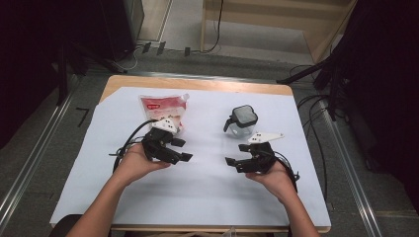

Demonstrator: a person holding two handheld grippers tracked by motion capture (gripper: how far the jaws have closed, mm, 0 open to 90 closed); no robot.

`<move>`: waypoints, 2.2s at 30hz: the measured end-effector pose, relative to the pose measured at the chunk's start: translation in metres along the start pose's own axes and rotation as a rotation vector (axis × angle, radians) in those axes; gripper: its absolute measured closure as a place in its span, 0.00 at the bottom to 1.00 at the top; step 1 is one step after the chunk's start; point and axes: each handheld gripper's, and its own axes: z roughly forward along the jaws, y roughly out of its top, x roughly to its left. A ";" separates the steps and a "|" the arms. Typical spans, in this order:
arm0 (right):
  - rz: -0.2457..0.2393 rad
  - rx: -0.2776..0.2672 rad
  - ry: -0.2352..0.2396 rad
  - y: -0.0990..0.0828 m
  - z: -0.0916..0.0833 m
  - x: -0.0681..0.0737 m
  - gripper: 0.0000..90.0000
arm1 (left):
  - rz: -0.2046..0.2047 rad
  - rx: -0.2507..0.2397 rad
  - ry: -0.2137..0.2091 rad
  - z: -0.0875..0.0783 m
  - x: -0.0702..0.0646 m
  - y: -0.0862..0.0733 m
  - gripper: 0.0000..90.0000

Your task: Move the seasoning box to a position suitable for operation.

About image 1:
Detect metal floor rail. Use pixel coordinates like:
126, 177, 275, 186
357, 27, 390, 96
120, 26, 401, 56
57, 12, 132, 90
320, 108, 383, 237
0, 75, 83, 228

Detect wooden table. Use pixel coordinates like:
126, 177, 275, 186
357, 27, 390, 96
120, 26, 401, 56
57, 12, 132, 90
98, 74, 332, 234

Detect dark curtain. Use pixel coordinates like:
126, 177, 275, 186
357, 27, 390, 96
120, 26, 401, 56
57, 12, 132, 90
0, 0, 103, 149
329, 0, 419, 215

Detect light wooden shelf frame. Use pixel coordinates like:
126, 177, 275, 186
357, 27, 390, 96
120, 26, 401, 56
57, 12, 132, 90
200, 0, 359, 64

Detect black tripod stand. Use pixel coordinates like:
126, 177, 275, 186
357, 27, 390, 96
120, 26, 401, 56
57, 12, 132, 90
276, 48, 351, 122

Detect person's left hand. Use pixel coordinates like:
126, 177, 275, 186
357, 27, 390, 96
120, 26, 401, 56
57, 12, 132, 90
113, 142, 172, 189

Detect black metal stand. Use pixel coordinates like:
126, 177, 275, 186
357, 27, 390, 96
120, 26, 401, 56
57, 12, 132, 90
54, 39, 128, 107

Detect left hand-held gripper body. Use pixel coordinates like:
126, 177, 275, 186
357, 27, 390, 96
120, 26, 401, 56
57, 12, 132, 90
141, 118, 181, 162

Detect dark chair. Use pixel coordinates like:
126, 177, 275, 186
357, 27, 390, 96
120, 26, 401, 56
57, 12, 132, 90
48, 213, 84, 237

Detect red and white plastic pouch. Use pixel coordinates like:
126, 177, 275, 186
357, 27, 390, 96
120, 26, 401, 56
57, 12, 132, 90
137, 93, 191, 134

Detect white paper sheet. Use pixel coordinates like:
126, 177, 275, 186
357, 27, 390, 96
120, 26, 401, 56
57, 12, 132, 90
48, 86, 332, 228

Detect black cabinet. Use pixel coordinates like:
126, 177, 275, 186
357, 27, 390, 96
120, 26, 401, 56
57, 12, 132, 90
98, 0, 146, 62

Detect clear jar with black lid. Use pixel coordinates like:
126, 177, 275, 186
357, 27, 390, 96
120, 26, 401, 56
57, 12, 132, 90
222, 104, 259, 138

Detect person's right hand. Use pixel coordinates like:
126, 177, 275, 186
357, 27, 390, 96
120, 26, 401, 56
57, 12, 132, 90
245, 160, 298, 204

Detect black floor cables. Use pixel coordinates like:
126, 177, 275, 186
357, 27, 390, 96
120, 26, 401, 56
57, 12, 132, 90
290, 63, 331, 202

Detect left hand-held gripper cable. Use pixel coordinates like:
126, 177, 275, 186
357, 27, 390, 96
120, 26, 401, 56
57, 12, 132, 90
109, 118, 159, 175

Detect black hanging cable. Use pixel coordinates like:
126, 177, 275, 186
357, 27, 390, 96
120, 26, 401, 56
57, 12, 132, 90
199, 0, 225, 54

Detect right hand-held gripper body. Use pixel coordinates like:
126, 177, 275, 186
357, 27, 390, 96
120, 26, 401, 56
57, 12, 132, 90
247, 131, 285, 175

